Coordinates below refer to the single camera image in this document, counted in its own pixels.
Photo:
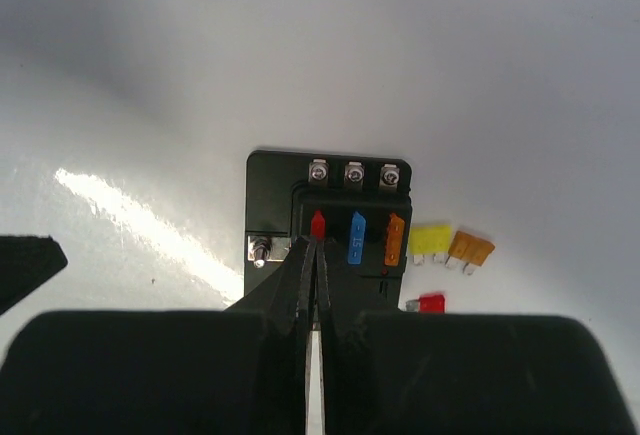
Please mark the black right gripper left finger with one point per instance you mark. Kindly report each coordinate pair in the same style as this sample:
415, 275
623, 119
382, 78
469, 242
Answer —
238, 371

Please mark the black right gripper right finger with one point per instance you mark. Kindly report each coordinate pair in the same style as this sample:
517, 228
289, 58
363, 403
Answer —
387, 371

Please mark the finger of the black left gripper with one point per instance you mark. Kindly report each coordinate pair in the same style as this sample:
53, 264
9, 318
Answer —
27, 262

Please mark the red blade fuse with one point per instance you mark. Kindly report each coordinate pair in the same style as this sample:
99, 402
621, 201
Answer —
318, 225
433, 303

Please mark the orange blade fuse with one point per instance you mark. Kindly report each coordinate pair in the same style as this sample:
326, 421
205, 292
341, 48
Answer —
468, 252
394, 240

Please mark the blue blade fuse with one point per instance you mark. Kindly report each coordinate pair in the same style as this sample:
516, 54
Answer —
356, 239

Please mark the red blade fuse front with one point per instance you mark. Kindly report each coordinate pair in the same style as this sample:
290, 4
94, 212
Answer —
318, 225

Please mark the black fuse box base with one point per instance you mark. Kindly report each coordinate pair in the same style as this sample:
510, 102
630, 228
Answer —
284, 189

